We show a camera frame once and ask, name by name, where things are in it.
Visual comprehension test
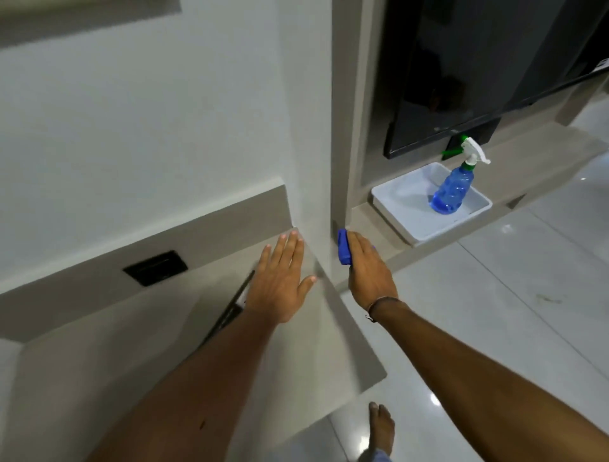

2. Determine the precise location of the person's left hand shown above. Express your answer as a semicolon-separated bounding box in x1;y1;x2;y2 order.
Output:
243;229;318;325

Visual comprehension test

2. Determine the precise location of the person's right hand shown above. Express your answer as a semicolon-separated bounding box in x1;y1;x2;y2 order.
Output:
348;231;400;315

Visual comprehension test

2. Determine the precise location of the blue cleaning cloth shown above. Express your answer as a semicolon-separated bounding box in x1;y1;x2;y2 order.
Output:
337;228;353;266

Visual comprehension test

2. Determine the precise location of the person's left forearm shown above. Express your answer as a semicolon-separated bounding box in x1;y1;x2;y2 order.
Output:
87;307;286;462

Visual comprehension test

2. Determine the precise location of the person's right forearm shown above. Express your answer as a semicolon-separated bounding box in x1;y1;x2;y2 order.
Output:
369;299;609;462

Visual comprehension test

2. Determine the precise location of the white plastic tray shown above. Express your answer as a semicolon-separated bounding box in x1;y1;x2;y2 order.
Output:
370;162;494;248

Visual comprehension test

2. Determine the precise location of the blue spray bottle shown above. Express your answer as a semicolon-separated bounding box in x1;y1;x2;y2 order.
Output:
429;136;492;215

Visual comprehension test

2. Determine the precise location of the green plastic object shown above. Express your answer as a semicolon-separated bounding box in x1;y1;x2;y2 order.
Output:
441;134;470;161

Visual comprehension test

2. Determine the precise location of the person's bare foot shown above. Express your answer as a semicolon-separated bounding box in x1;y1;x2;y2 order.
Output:
368;402;396;458

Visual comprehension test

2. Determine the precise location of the person's trouser leg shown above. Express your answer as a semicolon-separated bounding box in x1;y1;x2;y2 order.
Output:
351;446;394;462

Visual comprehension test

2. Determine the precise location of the beige television shelf unit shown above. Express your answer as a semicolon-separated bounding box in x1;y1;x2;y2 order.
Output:
331;0;609;292

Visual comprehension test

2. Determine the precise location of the black flat television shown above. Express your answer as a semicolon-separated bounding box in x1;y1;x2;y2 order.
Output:
383;0;609;161

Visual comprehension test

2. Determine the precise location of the thin wrist thread bracelet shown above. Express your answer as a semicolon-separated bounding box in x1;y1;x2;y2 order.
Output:
365;296;401;324

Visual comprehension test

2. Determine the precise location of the black wall socket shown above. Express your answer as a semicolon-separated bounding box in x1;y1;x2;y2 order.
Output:
122;250;189;287

